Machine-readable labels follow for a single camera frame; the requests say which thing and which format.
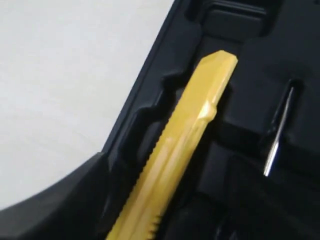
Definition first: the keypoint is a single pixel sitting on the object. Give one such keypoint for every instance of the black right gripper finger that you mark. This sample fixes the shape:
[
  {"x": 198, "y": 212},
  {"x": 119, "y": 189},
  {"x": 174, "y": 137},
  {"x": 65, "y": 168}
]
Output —
[{"x": 74, "y": 208}]

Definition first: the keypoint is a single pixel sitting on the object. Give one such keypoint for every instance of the clear test pen screwdriver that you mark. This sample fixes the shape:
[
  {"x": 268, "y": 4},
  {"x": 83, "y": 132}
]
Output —
[{"x": 279, "y": 131}]

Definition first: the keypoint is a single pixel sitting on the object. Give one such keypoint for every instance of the black plastic tool case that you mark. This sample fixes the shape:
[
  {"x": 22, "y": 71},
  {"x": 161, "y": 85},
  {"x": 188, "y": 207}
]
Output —
[{"x": 223, "y": 193}]

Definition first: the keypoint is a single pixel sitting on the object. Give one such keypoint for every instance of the yellow utility knife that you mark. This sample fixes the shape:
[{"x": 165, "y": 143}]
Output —
[{"x": 148, "y": 201}]

